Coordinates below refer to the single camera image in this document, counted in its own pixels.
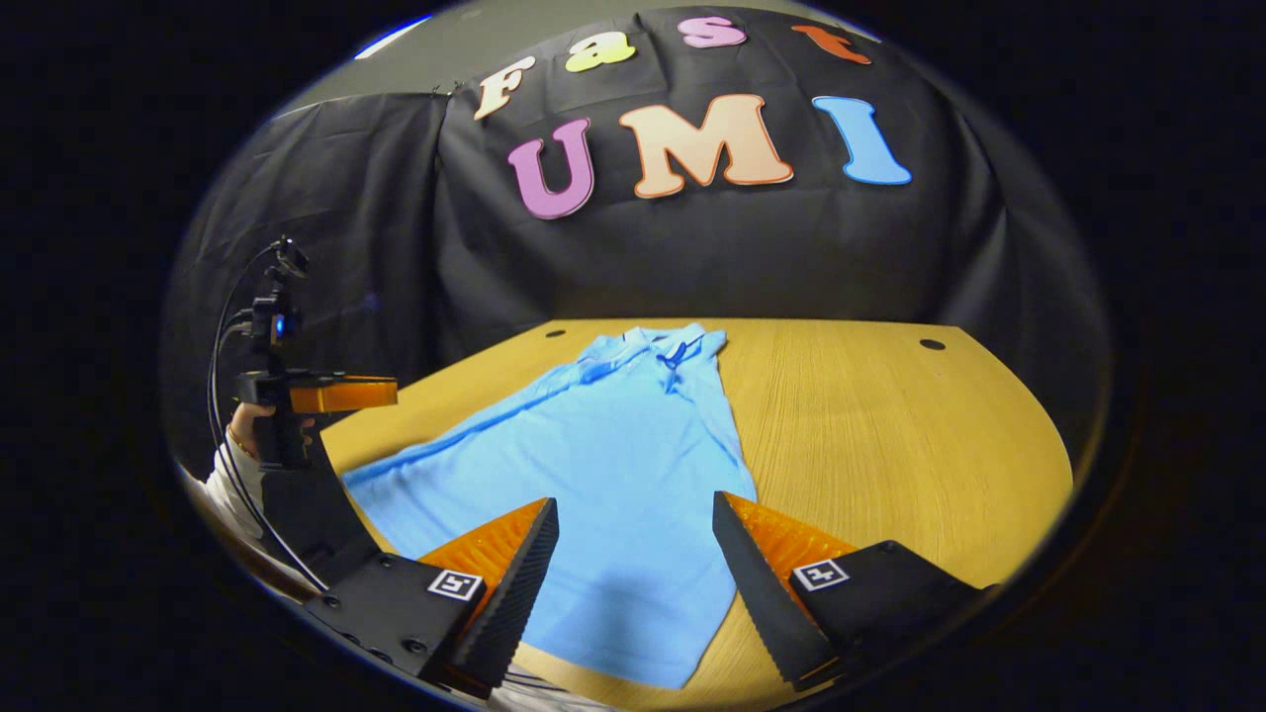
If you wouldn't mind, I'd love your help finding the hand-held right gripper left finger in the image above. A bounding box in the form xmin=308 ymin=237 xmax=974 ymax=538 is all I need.
xmin=302 ymin=497 xmax=560 ymax=700

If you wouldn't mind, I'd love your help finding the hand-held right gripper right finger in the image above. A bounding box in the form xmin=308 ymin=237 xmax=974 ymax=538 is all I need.
xmin=712 ymin=491 xmax=995 ymax=693

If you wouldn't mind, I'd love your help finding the light blue T-shirt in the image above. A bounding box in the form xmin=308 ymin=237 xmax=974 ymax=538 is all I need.
xmin=341 ymin=321 xmax=760 ymax=690

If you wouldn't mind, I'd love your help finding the black backdrop cloth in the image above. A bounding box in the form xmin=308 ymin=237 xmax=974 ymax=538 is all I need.
xmin=163 ymin=5 xmax=1109 ymax=476

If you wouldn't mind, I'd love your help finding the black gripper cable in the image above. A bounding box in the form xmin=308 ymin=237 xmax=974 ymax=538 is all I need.
xmin=206 ymin=240 xmax=332 ymax=594

